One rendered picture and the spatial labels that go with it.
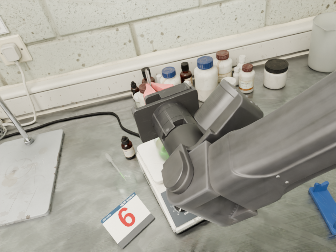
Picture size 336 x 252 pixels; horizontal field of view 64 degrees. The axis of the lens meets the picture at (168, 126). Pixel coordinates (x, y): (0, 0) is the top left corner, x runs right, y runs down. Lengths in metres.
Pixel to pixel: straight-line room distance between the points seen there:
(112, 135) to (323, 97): 0.66
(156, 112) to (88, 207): 0.35
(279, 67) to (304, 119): 0.66
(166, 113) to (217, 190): 0.16
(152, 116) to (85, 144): 0.45
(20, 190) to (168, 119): 0.52
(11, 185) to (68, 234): 0.24
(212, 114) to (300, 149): 0.13
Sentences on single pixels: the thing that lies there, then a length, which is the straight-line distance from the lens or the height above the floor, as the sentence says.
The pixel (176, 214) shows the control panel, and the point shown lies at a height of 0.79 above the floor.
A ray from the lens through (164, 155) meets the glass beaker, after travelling 0.55.
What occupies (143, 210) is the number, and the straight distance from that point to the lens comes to 0.61.
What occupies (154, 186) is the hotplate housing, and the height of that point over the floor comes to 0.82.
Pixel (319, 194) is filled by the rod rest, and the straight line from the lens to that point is 0.64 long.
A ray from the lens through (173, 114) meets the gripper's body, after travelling 0.37.
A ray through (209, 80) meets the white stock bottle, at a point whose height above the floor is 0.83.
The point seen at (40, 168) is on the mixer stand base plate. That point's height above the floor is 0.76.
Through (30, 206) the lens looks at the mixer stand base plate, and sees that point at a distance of 0.74.
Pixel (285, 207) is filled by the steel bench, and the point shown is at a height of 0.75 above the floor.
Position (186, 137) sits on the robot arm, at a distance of 0.33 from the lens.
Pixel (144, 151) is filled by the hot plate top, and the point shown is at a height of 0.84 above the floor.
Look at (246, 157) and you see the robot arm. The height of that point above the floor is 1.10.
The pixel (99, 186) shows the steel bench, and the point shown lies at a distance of 0.70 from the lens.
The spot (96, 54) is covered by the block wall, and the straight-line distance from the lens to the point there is 0.93.
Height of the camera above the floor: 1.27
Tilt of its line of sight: 42 degrees down
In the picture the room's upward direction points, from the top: 12 degrees counter-clockwise
